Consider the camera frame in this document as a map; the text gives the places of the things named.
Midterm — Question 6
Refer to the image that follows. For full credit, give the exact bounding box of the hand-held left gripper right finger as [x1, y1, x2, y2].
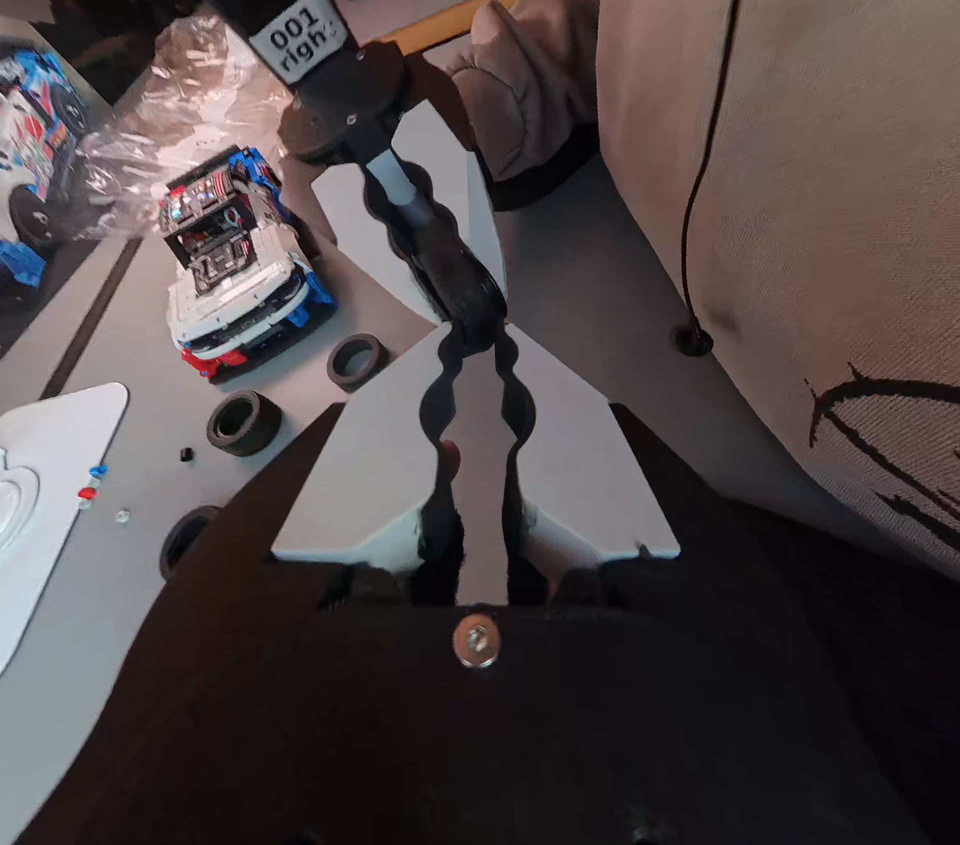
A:
[498, 322, 683, 584]

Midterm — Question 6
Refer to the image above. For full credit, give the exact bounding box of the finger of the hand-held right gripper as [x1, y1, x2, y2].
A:
[392, 101, 509, 308]
[309, 162, 449, 326]

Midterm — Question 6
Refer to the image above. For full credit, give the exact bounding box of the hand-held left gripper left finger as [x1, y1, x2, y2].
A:
[270, 320, 462, 576]

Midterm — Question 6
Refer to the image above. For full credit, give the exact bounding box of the black rubber toy tyre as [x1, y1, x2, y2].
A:
[159, 505, 222, 580]
[418, 222, 507, 356]
[206, 391, 284, 458]
[326, 332, 390, 390]

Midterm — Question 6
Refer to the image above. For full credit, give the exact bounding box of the toy brick race car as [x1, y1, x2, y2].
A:
[157, 143, 339, 385]

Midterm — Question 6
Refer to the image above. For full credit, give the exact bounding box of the person's right forearm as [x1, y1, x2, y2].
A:
[446, 0, 603, 186]

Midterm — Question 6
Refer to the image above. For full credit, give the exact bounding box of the clear plastic bag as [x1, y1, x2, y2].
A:
[75, 12, 301, 242]

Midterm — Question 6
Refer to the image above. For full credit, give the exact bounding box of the black toy set box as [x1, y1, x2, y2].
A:
[0, 35, 93, 306]

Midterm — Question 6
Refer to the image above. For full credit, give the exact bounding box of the white book stand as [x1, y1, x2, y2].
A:
[0, 382, 130, 674]

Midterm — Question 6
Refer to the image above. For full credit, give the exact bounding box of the person in beige hoodie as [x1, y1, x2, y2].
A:
[551, 0, 960, 561]

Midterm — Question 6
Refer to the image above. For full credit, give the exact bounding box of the black wired earphone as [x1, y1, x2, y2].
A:
[669, 0, 765, 359]

